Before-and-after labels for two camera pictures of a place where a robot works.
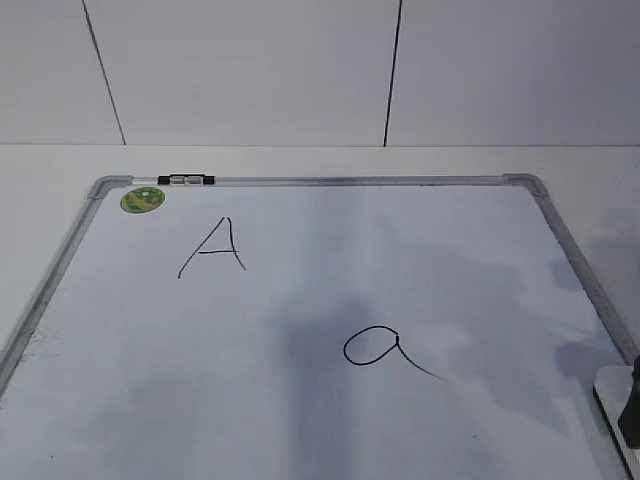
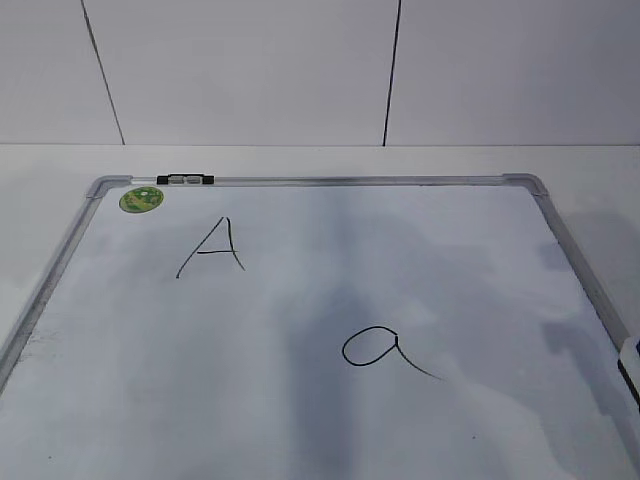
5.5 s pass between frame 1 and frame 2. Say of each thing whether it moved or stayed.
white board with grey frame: stayed
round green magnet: stayed
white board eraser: moved
